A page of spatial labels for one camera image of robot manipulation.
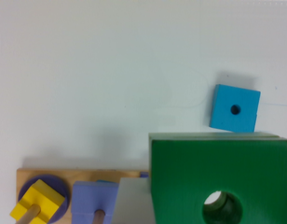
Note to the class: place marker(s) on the wooden peg, middle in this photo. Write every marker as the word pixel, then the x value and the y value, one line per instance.
pixel 98 217

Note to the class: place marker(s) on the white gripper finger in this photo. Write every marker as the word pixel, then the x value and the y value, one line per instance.
pixel 134 202

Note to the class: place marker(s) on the light purple square block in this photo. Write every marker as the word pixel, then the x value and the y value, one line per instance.
pixel 89 197

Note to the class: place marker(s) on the wooden peg base board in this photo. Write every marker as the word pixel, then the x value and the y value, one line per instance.
pixel 70 176

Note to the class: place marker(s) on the dark purple round disc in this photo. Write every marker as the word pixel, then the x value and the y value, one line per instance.
pixel 58 185

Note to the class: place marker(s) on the yellow square block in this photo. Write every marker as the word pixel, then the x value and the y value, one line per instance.
pixel 46 197

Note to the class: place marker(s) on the blue square block with hole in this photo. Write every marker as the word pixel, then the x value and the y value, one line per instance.
pixel 234 109

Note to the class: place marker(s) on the dark purple square block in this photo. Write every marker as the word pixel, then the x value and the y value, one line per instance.
pixel 144 174

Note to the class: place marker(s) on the wooden peg under yellow block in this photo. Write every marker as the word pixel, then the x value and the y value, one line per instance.
pixel 31 213

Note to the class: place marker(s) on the green square block with hole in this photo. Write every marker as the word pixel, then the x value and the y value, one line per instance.
pixel 218 178

